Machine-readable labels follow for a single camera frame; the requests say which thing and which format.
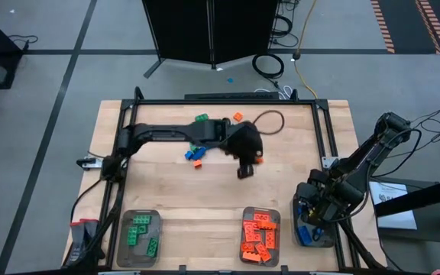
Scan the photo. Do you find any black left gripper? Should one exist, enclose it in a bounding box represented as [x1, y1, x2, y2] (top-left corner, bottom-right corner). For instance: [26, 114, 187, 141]
[225, 121, 265, 180]

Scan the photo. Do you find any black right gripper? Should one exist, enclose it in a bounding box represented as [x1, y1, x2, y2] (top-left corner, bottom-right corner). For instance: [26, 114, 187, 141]
[295, 170, 358, 231]

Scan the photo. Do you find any clear plastic bin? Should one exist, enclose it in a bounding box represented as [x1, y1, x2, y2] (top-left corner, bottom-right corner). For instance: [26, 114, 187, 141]
[239, 205, 282, 267]
[116, 209, 163, 268]
[290, 182, 338, 248]

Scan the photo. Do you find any long black power strip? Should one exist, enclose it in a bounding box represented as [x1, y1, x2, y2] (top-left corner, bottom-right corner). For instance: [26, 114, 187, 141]
[184, 91, 280, 101]

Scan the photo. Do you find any white printed paper sheet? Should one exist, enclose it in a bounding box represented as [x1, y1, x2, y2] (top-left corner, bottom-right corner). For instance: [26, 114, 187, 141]
[367, 180, 419, 231]

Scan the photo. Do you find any black beam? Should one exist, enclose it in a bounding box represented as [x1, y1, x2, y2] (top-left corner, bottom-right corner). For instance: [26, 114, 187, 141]
[374, 185, 440, 218]

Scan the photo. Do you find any dark grey side table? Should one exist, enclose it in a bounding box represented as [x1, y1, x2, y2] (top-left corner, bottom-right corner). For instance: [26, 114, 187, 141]
[364, 175, 440, 275]

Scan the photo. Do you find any black folding partition screen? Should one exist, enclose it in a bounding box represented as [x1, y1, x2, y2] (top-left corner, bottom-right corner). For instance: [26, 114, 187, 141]
[141, 0, 282, 79]

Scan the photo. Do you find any red and black clamp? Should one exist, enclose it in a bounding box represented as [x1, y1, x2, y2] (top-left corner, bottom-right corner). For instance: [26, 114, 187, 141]
[63, 218, 106, 268]

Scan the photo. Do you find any black mat with striped edges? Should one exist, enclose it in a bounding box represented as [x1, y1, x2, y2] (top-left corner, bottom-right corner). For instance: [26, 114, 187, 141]
[370, 0, 440, 54]

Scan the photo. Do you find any black cable bundle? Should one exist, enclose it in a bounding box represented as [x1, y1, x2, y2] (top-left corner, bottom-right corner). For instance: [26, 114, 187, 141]
[271, 0, 301, 49]
[336, 219, 387, 270]

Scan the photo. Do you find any silver mounting bracket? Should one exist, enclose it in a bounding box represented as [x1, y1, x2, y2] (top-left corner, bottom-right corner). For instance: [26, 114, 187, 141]
[321, 155, 339, 170]
[76, 155, 104, 170]

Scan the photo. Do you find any black aluminium table frame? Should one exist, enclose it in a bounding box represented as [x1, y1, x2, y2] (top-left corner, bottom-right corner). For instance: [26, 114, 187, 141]
[103, 86, 361, 273]

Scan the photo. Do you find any white cable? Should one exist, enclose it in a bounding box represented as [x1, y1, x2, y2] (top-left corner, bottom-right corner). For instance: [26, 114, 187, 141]
[254, 86, 293, 101]

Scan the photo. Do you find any coiled black floor cable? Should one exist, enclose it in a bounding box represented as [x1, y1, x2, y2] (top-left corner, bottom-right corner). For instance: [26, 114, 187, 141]
[251, 52, 285, 79]

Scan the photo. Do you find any yellow power cable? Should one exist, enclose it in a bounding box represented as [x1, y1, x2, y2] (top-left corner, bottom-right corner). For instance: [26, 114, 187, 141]
[292, 0, 319, 99]

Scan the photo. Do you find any thin black floor cable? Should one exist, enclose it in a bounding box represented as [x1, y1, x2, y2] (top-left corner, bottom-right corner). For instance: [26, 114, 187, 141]
[8, 34, 40, 53]
[393, 106, 440, 180]

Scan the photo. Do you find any black arm base cable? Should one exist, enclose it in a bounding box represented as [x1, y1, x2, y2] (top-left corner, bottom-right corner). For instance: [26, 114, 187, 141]
[69, 177, 105, 222]

